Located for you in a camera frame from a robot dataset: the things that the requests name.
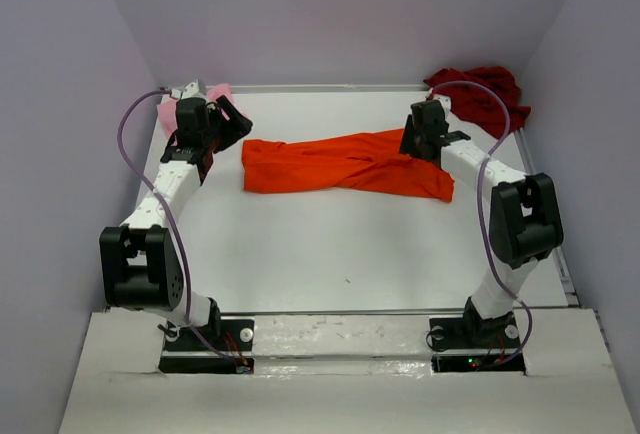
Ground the orange t shirt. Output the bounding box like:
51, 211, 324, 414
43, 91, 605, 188
241, 129, 454, 203

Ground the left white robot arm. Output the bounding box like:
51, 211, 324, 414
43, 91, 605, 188
99, 94, 253, 349

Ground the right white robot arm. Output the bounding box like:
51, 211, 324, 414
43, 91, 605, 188
400, 96, 564, 347

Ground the pink t shirt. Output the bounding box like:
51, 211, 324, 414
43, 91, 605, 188
156, 83, 234, 137

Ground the dark red t shirt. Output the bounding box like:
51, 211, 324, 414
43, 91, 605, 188
424, 66, 531, 139

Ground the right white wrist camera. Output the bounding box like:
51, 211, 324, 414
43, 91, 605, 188
431, 94, 452, 115

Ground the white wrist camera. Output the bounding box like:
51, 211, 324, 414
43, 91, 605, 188
431, 94, 452, 115
168, 79, 207, 101

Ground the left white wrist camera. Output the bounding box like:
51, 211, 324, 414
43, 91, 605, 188
168, 79, 207, 101

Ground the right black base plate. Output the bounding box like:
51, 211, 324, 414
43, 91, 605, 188
425, 314, 526, 374

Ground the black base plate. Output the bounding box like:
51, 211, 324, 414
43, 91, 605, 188
425, 314, 526, 374
157, 316, 255, 375

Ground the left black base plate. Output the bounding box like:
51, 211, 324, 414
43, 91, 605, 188
157, 316, 255, 375

